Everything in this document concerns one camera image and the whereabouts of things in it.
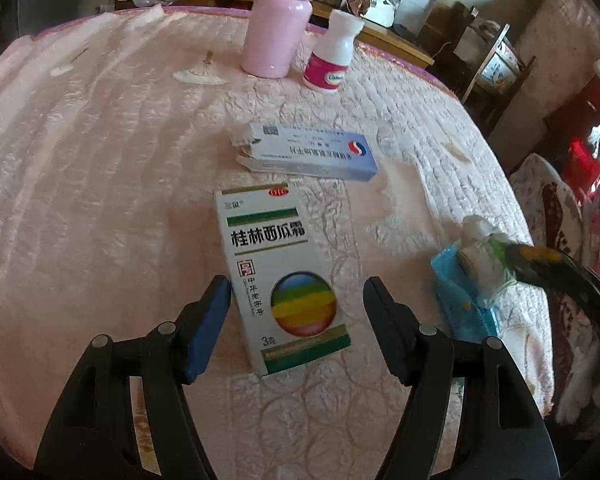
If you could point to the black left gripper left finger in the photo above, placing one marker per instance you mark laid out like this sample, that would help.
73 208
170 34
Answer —
91 433

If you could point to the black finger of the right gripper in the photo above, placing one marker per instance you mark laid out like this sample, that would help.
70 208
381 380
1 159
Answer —
555 270

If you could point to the white green medicine box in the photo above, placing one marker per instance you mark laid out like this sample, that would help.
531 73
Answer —
290 312

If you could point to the blue plastic wrapper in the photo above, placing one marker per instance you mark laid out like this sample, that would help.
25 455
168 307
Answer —
458 296

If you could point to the blue white medicine box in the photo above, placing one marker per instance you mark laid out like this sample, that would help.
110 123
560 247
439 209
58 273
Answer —
311 152

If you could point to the white pink-labelled pill bottle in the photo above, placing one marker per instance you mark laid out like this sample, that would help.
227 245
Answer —
332 54

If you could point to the pink quilted table cover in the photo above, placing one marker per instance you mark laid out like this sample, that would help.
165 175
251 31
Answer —
114 137

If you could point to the pink thermos bottle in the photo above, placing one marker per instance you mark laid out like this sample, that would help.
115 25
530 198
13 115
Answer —
274 32

